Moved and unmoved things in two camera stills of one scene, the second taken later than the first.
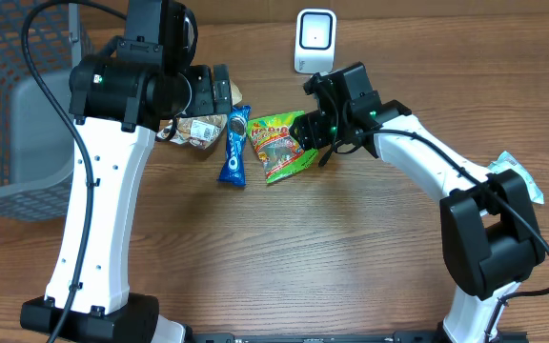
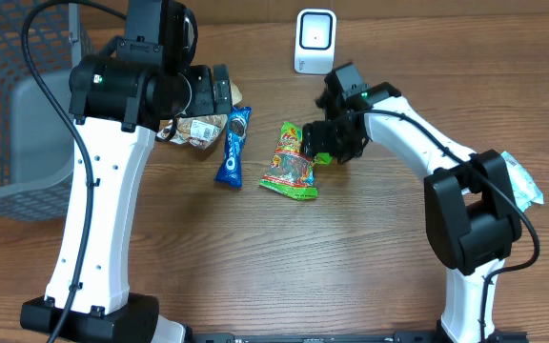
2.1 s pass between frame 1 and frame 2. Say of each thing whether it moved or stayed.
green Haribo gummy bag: moved
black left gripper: stayed
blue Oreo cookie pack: stayed
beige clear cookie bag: stayed
